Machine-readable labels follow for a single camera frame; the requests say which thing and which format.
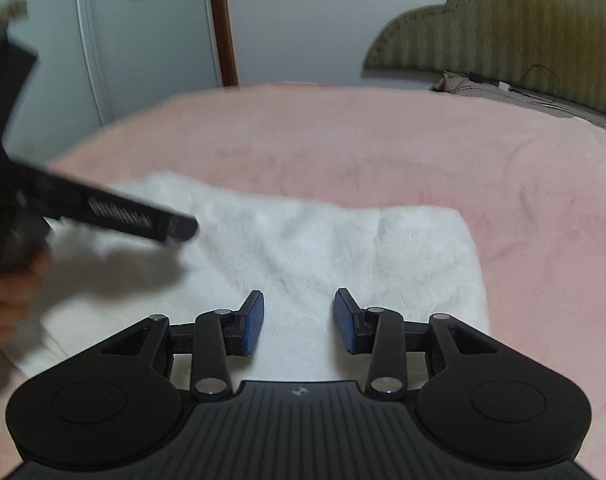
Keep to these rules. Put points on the pink bed blanket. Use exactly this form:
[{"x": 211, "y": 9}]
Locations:
[{"x": 358, "y": 150}]

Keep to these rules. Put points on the white pants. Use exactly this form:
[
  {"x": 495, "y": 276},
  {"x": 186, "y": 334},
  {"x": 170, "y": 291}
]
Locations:
[{"x": 333, "y": 250}]

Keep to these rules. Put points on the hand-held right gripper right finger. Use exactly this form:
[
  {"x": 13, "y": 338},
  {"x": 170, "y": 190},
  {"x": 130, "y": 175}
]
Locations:
[{"x": 344, "y": 320}]

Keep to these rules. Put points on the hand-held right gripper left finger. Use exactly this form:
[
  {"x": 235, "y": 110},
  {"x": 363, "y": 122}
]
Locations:
[{"x": 251, "y": 322}]

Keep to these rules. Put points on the person's left hand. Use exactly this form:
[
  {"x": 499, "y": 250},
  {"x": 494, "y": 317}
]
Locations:
[{"x": 8, "y": 300}]

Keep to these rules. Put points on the olive padded headboard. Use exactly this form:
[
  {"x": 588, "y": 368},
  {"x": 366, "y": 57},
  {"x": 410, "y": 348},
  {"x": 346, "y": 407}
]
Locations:
[{"x": 508, "y": 25}]

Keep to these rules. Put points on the grey pillow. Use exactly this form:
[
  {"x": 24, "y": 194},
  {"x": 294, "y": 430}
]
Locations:
[{"x": 483, "y": 87}]

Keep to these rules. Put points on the brown wooden door frame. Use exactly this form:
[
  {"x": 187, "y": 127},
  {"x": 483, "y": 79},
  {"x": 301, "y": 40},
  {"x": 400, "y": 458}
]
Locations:
[{"x": 224, "y": 20}]

